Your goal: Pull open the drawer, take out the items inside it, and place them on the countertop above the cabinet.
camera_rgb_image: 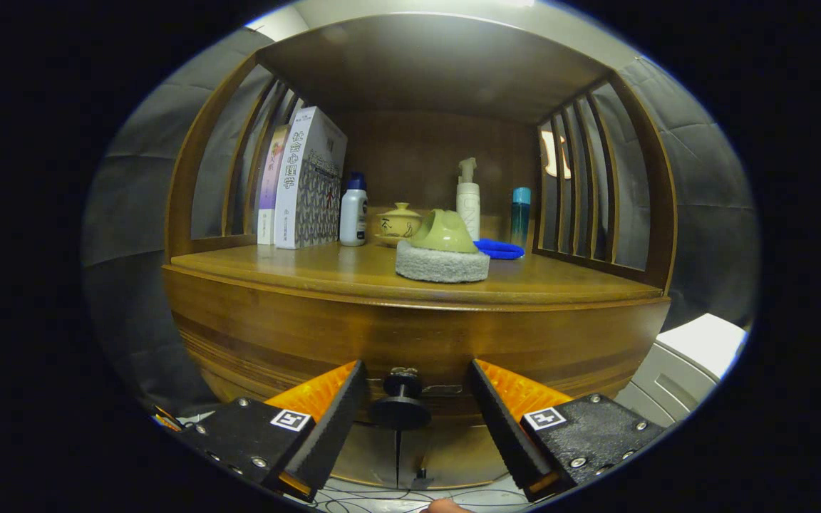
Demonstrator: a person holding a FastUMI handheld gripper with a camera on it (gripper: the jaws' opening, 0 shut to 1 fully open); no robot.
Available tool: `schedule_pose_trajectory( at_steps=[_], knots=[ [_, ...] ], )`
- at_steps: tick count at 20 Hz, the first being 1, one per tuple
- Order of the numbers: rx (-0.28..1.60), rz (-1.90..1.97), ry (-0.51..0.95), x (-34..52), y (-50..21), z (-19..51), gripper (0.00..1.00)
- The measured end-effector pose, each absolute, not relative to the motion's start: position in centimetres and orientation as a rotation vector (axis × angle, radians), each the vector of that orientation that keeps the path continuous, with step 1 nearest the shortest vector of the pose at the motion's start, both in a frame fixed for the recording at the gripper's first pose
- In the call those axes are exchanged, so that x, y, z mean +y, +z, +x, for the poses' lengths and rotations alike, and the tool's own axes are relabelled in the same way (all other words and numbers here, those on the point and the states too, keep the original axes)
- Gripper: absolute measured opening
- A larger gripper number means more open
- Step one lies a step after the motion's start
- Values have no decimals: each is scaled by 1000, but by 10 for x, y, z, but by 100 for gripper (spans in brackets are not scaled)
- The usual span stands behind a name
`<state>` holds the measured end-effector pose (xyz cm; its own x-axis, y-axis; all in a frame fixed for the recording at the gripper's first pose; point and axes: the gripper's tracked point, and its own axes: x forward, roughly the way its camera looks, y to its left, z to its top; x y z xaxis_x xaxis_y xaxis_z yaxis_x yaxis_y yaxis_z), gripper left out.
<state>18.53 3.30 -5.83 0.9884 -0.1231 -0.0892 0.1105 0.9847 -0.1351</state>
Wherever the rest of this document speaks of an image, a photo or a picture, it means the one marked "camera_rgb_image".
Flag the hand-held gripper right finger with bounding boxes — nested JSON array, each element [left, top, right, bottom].
[[467, 358, 668, 502]]

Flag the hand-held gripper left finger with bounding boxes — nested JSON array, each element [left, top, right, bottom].
[[177, 359, 369, 504]]

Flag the black drawer knob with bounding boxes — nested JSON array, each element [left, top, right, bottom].
[[370, 367, 433, 432]]

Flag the brown wooden drawer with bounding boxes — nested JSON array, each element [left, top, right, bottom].
[[162, 267, 671, 421]]

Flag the green scrub brush grey pad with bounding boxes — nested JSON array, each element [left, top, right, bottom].
[[395, 209, 491, 284]]

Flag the wooden cabinet door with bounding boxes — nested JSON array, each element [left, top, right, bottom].
[[398, 420, 511, 489], [332, 420, 398, 489]]

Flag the wooden countertop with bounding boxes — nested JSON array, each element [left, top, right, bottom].
[[162, 242, 668, 309]]

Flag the white metal filing cabinet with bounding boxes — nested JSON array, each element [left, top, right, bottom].
[[614, 313, 748, 428]]

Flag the brown wooden cabinet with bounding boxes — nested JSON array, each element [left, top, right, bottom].
[[161, 13, 678, 492]]

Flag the blue folded cloth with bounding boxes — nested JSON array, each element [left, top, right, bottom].
[[473, 238, 526, 261]]

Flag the yellow ceramic lidded teacup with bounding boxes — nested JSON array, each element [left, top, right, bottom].
[[375, 202, 423, 248]]

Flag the clear blue bottle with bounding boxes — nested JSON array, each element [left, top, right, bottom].
[[510, 187, 532, 249]]

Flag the white bottle with blue cap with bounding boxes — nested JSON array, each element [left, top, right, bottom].
[[339, 172, 369, 247]]

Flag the white pump bottle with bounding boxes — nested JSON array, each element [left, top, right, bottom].
[[455, 157, 481, 242]]

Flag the white patterned book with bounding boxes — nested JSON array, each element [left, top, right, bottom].
[[274, 107, 348, 250]]

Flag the thin purple book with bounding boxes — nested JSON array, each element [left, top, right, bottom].
[[257, 125, 290, 246]]

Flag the black backdrop cloth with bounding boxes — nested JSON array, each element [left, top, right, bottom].
[[81, 28, 760, 421]]

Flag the black floor cables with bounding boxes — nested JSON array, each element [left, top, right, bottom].
[[311, 477, 532, 513]]

